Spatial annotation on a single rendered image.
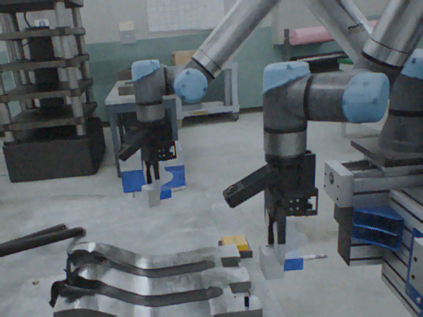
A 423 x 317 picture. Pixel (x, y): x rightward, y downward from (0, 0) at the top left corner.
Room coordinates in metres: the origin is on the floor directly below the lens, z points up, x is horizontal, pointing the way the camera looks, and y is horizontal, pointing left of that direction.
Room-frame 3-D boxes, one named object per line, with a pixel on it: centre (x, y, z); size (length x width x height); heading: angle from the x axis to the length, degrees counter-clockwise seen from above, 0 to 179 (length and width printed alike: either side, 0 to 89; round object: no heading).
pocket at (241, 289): (0.73, -0.11, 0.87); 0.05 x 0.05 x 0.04; 2
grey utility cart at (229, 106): (6.80, -0.52, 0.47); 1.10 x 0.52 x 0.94; 99
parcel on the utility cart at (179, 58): (6.81, -0.36, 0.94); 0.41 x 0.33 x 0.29; 99
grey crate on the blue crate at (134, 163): (4.07, 0.20, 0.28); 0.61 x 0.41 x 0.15; 92
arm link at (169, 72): (1.20, -0.05, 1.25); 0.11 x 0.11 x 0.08; 3
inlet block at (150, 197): (1.22, 0.03, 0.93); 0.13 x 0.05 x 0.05; 113
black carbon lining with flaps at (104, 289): (0.77, 0.10, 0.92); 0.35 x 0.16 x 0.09; 92
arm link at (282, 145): (0.76, -0.20, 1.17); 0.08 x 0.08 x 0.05
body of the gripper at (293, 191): (0.76, -0.21, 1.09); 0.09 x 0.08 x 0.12; 91
